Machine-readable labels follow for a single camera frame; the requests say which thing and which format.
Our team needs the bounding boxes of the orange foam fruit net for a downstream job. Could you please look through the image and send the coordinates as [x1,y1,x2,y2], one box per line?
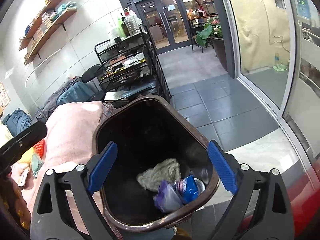
[33,139,45,158]

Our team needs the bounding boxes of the purple plastic bag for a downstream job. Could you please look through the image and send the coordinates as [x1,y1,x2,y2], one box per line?
[153,180,183,213]

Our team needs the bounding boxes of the yellow foam fruit net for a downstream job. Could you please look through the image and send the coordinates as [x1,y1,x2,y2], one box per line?
[15,147,36,169]

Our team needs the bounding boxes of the brown trash bin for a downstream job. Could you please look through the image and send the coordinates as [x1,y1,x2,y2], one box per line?
[93,95,219,232]

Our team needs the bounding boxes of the left hand gold nails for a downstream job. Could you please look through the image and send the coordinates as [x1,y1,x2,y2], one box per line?
[1,173,31,239]

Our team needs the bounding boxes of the blue crumpled bedding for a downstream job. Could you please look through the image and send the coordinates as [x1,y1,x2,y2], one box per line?
[2,108,31,137]

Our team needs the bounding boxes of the blue oreo wrapper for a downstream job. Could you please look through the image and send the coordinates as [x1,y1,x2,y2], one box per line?
[174,175,199,204]

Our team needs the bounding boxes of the pink polka dot blanket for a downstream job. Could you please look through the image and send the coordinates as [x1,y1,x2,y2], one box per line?
[27,101,118,239]

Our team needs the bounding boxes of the white curved lamp pole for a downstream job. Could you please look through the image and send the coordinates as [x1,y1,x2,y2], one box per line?
[24,48,62,89]

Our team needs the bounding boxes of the grey blue massage bed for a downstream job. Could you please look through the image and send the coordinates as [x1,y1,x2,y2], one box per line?
[34,76,99,122]

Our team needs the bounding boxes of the black round stool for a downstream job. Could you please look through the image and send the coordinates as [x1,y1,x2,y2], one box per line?
[81,64,103,92]

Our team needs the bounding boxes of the black metal trolley rack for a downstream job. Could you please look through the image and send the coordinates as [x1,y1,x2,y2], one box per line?
[94,24,171,103]

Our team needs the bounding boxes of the potted green plant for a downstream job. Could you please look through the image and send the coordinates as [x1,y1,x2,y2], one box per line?
[196,16,227,71]

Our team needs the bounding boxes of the bottles on trolley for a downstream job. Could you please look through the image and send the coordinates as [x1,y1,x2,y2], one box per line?
[121,7,143,36]

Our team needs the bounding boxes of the glass double door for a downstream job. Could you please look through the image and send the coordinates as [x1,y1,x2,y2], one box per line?
[136,0,191,54]

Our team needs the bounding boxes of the wall wooden bookshelf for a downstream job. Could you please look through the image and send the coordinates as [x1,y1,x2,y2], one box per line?
[19,0,77,65]

